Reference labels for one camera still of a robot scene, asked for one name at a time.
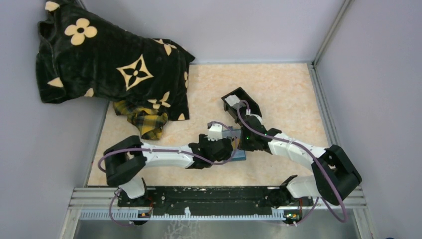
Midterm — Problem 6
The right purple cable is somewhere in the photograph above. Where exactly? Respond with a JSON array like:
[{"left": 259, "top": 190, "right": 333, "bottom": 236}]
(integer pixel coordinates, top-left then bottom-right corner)
[{"left": 236, "top": 99, "right": 349, "bottom": 224}]

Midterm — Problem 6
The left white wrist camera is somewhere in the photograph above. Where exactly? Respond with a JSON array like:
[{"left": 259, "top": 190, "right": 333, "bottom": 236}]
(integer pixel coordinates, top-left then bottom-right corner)
[{"left": 207, "top": 121, "right": 223, "bottom": 141}]

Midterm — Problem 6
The black floral plush blanket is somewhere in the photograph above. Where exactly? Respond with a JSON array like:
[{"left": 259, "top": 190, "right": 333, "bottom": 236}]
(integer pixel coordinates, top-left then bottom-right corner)
[{"left": 35, "top": 0, "right": 194, "bottom": 121}]

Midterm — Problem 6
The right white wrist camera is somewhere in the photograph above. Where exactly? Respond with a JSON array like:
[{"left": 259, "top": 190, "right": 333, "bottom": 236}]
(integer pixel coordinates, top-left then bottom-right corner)
[{"left": 246, "top": 109, "right": 262, "bottom": 119}]

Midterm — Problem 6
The stack of white cards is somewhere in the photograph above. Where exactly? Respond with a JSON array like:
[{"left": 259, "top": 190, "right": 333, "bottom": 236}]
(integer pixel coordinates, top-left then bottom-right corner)
[{"left": 225, "top": 95, "right": 241, "bottom": 107}]

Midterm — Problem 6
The purple cable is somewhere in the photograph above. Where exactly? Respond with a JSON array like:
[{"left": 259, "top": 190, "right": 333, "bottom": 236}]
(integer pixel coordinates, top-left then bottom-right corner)
[
  {"left": 97, "top": 121, "right": 239, "bottom": 228},
  {"left": 236, "top": 99, "right": 349, "bottom": 224}
]

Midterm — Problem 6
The black card box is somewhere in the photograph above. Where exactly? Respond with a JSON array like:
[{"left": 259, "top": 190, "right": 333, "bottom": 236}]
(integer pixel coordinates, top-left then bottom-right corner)
[{"left": 221, "top": 87, "right": 262, "bottom": 125}]

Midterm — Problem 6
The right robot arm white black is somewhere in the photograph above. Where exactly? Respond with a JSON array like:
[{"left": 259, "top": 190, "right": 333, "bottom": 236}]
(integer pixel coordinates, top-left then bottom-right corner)
[{"left": 238, "top": 114, "right": 362, "bottom": 206}]

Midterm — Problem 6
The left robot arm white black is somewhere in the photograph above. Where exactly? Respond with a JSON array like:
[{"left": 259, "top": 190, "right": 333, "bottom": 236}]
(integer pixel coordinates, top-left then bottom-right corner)
[{"left": 98, "top": 134, "right": 235, "bottom": 206}]

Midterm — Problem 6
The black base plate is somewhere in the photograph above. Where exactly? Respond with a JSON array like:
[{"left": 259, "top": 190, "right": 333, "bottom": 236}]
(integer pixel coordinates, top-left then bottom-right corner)
[{"left": 117, "top": 186, "right": 313, "bottom": 216}]

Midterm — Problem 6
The blue card holder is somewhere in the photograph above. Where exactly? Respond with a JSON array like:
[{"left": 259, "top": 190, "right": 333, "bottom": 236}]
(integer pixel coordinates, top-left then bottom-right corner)
[{"left": 223, "top": 127, "right": 246, "bottom": 162}]

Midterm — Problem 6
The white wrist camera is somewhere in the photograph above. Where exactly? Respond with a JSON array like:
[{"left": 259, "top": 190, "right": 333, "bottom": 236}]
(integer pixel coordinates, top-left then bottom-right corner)
[
  {"left": 207, "top": 121, "right": 223, "bottom": 141},
  {"left": 246, "top": 109, "right": 262, "bottom": 119}
]

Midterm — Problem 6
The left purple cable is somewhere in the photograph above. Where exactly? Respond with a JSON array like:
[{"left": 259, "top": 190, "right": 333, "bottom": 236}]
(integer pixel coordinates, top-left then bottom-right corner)
[{"left": 97, "top": 121, "right": 239, "bottom": 228}]

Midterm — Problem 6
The aluminium frame rail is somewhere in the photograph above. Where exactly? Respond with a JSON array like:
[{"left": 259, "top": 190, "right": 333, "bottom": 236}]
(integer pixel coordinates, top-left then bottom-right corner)
[{"left": 60, "top": 186, "right": 379, "bottom": 239}]

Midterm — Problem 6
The yellow black plaid cloth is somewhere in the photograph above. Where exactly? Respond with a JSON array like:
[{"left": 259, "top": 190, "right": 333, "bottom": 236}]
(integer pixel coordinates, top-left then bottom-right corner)
[{"left": 112, "top": 100, "right": 169, "bottom": 140}]

